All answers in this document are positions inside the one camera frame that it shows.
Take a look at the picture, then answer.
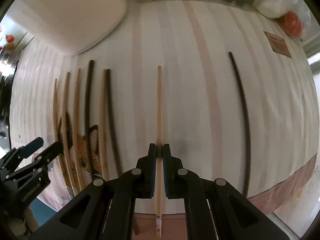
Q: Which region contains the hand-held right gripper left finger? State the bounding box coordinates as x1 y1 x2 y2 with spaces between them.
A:
27 143 158 240

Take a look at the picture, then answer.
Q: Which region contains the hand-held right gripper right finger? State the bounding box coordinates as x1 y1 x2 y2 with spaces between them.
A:
162 144 292 240

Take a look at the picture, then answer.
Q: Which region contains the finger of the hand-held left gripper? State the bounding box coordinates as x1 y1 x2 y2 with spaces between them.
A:
5 141 64 203
0 137 44 178

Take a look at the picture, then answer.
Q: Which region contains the light wooden chopstick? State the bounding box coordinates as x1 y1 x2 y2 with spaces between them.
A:
62 71 78 192
99 69 110 182
52 78 72 190
73 67 87 190
155 66 163 238

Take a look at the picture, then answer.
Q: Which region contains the white utensil container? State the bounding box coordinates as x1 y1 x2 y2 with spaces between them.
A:
19 0 128 55

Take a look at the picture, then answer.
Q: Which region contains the calico cat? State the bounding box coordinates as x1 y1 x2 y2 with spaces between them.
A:
35 115 110 212

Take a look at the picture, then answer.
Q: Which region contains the black stove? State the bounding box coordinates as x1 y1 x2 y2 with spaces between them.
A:
0 65 15 150

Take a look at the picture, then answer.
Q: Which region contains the dark wooden chopstick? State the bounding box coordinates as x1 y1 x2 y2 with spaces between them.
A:
105 69 123 178
228 51 252 197
84 59 99 180

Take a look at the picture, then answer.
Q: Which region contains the brown square label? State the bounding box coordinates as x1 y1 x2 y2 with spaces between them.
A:
263 31 292 58

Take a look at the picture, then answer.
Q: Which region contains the red tomato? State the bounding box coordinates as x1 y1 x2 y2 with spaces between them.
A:
282 11 305 37

